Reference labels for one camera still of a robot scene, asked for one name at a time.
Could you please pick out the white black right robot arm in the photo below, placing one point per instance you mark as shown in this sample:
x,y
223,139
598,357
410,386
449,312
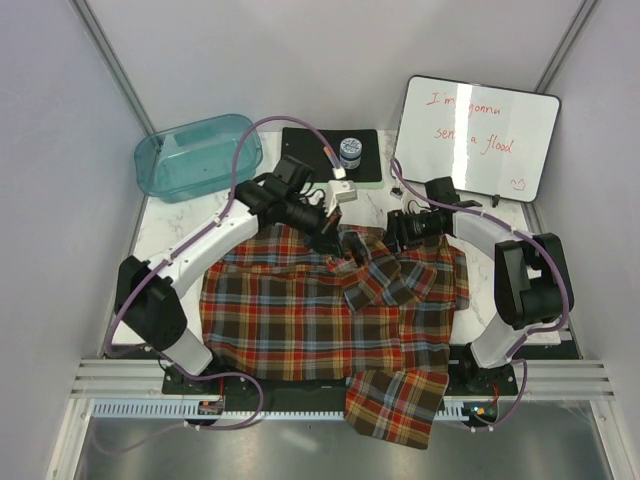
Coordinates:
x,y
532,289

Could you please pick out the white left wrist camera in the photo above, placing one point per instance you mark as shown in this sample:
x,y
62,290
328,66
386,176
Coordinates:
x,y
338,192

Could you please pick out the green mat under clipboard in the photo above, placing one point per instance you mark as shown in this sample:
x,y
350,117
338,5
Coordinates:
x,y
369,185

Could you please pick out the white slotted cable duct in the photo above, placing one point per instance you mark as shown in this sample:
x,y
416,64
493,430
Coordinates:
x,y
200,410

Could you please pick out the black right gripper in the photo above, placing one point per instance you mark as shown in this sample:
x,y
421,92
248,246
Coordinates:
x,y
398,236

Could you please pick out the teal plastic bin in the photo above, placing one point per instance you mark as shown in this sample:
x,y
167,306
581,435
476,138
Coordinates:
x,y
196,159

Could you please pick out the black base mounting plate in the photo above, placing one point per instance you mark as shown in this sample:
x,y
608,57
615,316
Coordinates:
x,y
309,394

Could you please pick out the small blue white jar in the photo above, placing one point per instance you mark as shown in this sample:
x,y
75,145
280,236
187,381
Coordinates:
x,y
350,153

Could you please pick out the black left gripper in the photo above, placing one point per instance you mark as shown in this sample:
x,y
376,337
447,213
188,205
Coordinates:
x,y
325,238

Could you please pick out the black clipboard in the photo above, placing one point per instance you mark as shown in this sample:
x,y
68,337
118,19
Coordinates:
x,y
306,147

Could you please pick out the white dry-erase board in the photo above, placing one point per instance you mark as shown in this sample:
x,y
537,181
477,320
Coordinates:
x,y
490,141

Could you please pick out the blue orange marker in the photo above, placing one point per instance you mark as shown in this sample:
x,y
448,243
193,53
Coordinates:
x,y
329,152

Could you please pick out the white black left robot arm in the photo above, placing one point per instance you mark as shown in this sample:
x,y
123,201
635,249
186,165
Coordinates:
x,y
149,292

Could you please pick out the plaid long sleeve shirt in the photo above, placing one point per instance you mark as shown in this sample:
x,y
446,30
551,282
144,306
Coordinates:
x,y
276,310

